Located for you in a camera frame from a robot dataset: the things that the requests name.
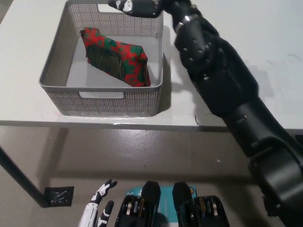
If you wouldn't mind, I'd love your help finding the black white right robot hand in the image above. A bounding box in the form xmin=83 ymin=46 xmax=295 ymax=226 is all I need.
xmin=108 ymin=0 xmax=198 ymax=19

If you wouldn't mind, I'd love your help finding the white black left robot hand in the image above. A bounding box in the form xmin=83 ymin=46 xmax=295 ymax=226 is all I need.
xmin=78 ymin=179 xmax=118 ymax=227

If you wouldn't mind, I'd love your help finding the red green coffee bean bag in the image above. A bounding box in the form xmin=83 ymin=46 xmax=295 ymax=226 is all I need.
xmin=80 ymin=27 xmax=152 ymax=88

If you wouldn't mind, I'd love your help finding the black metal table leg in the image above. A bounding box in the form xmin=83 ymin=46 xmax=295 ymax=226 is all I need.
xmin=0 ymin=145 xmax=51 ymax=209

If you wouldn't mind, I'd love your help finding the grey perforated plastic basket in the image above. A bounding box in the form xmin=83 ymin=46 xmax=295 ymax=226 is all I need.
xmin=37 ymin=0 xmax=164 ymax=117

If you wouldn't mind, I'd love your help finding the grey tape patch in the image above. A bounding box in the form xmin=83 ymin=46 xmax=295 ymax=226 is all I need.
xmin=252 ymin=65 xmax=273 ymax=98

